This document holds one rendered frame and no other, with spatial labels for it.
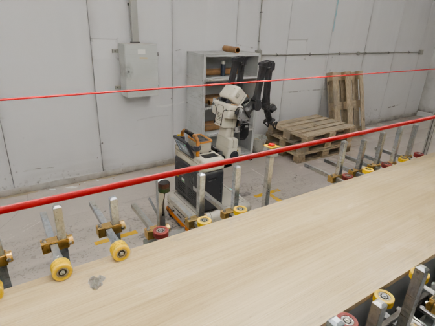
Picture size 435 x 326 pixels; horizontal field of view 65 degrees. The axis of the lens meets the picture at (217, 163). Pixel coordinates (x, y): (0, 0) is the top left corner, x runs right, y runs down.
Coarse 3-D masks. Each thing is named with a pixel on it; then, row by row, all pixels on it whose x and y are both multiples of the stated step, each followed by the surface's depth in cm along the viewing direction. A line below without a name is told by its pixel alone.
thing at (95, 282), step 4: (92, 276) 143; (100, 276) 143; (104, 276) 145; (88, 280) 142; (92, 280) 141; (96, 280) 142; (100, 280) 142; (92, 284) 139; (96, 284) 141; (100, 284) 140; (92, 288) 139; (96, 288) 138
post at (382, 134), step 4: (384, 132) 280; (380, 136) 282; (384, 136) 281; (380, 140) 283; (384, 140) 283; (380, 144) 284; (380, 148) 284; (376, 152) 288; (380, 152) 286; (376, 156) 288; (380, 156) 288; (376, 160) 289
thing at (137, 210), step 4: (132, 204) 210; (136, 204) 210; (132, 208) 210; (136, 208) 206; (136, 212) 205; (140, 212) 202; (140, 216) 198; (144, 216) 198; (144, 220) 194; (148, 220) 195; (144, 224) 195; (148, 224) 190; (152, 224) 191; (156, 240) 182
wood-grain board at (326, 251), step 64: (320, 192) 227; (384, 192) 231; (128, 256) 158; (192, 256) 160; (256, 256) 162; (320, 256) 164; (384, 256) 166; (0, 320) 123; (64, 320) 124; (128, 320) 125; (192, 320) 126; (256, 320) 127; (320, 320) 128
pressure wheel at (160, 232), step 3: (156, 228) 179; (159, 228) 180; (162, 228) 180; (165, 228) 179; (153, 231) 177; (156, 231) 177; (159, 231) 178; (162, 231) 178; (165, 231) 177; (153, 234) 177; (156, 234) 175; (159, 234) 175; (162, 234) 175; (165, 234) 176; (156, 237) 176; (159, 237) 175; (162, 237) 176; (165, 237) 177
